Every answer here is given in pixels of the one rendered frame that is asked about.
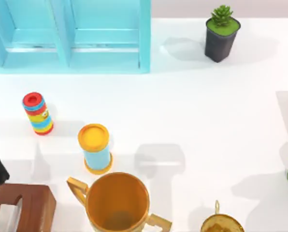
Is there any blue and yellow can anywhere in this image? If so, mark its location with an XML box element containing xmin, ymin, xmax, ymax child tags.
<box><xmin>77</xmin><ymin>123</ymin><xmax>114</xmax><ymax>175</ymax></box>

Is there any large gold trophy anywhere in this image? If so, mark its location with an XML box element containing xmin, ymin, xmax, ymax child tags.
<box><xmin>66</xmin><ymin>172</ymin><xmax>173</xmax><ymax>232</ymax></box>

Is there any dark grey plant pot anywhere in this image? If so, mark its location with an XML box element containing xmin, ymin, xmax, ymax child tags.
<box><xmin>204</xmin><ymin>4</ymin><xmax>241</xmax><ymax>63</ymax></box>

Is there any stack of coloured rings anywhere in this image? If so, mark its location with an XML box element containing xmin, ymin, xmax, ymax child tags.
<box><xmin>22</xmin><ymin>91</ymin><xmax>55</xmax><ymax>136</ymax></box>

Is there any light blue rack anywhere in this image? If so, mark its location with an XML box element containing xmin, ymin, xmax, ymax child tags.
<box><xmin>0</xmin><ymin>0</ymin><xmax>151</xmax><ymax>74</ymax></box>

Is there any small gold trophy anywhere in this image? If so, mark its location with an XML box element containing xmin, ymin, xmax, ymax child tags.
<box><xmin>200</xmin><ymin>200</ymin><xmax>245</xmax><ymax>232</ymax></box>

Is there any brown wooden box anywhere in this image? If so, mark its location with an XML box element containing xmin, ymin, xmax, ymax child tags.
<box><xmin>0</xmin><ymin>183</ymin><xmax>57</xmax><ymax>232</ymax></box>

